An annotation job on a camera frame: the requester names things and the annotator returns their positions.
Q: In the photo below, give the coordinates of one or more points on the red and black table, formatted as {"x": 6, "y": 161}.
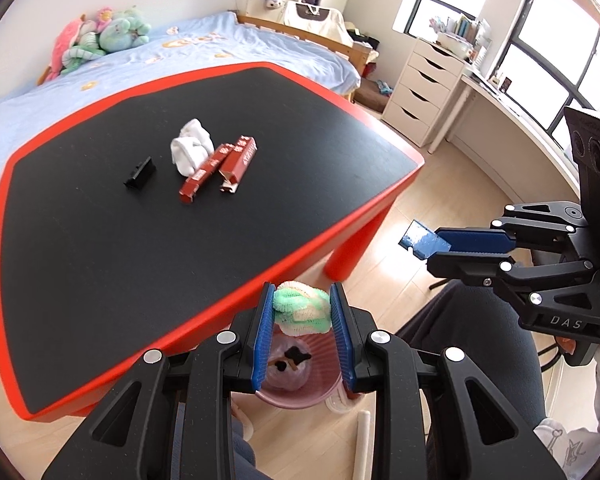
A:
{"x": 92, "y": 274}

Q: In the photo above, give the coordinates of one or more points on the pink trash bin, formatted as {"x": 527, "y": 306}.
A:
{"x": 301, "y": 371}

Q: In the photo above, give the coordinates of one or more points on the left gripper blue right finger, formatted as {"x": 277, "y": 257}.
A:
{"x": 344, "y": 333}

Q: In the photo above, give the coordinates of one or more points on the green plush toy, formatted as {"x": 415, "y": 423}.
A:
{"x": 127, "y": 29}

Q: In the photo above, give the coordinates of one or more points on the pink plush toy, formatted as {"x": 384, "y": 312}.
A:
{"x": 64, "y": 41}

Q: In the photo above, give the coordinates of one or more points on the long red carton box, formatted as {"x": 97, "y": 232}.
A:
{"x": 194, "y": 182}

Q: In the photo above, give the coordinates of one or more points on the green knitted cloth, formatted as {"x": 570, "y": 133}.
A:
{"x": 300, "y": 309}

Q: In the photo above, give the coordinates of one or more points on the short red carton box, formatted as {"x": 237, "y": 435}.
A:
{"x": 235, "y": 165}

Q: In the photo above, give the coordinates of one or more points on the small black plastic block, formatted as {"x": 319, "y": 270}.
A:
{"x": 140, "y": 175}

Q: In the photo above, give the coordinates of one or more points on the white desk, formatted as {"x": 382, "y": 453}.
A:
{"x": 526, "y": 165}

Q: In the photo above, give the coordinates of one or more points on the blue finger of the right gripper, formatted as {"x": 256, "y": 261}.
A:
{"x": 480, "y": 241}
{"x": 467, "y": 265}

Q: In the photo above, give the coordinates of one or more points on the white chair leg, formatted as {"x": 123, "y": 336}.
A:
{"x": 363, "y": 456}

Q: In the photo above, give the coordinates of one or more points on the white sock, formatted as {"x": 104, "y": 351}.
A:
{"x": 191, "y": 148}

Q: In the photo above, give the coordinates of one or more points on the white tote bag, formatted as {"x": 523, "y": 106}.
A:
{"x": 324, "y": 22}

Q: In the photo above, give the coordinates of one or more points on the white drawer cabinet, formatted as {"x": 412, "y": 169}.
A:
{"x": 427, "y": 82}

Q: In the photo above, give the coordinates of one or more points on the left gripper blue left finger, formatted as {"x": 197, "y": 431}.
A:
{"x": 261, "y": 335}

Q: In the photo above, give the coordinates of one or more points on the bed with blue sheet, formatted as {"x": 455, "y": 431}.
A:
{"x": 215, "y": 40}

